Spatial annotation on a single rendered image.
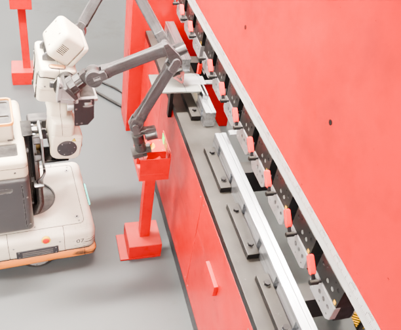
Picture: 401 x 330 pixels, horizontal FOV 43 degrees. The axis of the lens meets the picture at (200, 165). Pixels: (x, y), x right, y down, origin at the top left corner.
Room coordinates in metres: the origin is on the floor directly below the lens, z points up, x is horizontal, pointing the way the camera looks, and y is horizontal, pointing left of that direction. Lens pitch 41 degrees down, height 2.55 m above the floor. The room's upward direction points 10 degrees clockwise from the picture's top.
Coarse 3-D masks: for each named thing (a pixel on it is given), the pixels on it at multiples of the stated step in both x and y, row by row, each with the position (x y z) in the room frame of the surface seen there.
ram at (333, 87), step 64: (256, 0) 1.93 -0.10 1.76; (320, 0) 1.51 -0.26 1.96; (384, 0) 1.25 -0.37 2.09; (256, 64) 1.81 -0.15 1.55; (320, 64) 1.41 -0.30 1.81; (384, 64) 1.17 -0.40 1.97; (320, 128) 1.31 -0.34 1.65; (384, 128) 1.08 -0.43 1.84; (320, 192) 1.21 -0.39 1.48; (384, 192) 0.99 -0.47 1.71; (384, 256) 0.90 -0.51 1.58; (384, 320) 0.81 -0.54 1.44
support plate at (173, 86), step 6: (150, 78) 2.45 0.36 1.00; (180, 78) 2.51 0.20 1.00; (168, 84) 2.42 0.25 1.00; (174, 84) 2.43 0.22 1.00; (180, 84) 2.44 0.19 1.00; (198, 84) 2.47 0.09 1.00; (168, 90) 2.36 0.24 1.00; (174, 90) 2.37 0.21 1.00; (180, 90) 2.38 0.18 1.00; (192, 90) 2.40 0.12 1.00; (198, 90) 2.41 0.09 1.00
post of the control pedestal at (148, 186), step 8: (144, 184) 2.06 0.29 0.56; (152, 184) 2.07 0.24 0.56; (144, 192) 2.05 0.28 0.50; (152, 192) 2.07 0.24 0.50; (144, 200) 2.05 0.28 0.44; (152, 200) 2.07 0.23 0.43; (144, 208) 2.06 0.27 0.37; (152, 208) 2.07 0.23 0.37; (144, 216) 2.06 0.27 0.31; (144, 224) 2.06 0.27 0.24; (144, 232) 2.06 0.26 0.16
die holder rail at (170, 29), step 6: (168, 24) 3.19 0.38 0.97; (174, 24) 3.21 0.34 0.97; (168, 30) 3.13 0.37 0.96; (174, 30) 3.13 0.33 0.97; (168, 36) 3.11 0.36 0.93; (174, 36) 3.04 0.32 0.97; (180, 36) 3.06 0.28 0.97; (174, 42) 2.97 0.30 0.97; (186, 54) 2.84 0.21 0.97; (186, 60) 2.78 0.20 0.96; (186, 66) 2.80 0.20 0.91; (186, 72) 2.78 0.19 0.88
